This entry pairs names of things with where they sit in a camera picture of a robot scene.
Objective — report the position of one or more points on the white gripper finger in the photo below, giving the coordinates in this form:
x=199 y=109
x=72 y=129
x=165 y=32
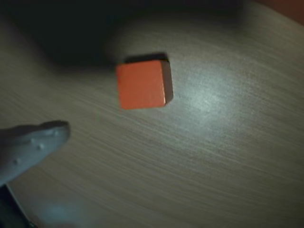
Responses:
x=31 y=145

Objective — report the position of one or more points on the orange cube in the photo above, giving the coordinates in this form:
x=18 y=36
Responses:
x=140 y=85

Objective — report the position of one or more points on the orange plastic box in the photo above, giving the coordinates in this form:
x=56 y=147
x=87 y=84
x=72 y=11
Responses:
x=287 y=8

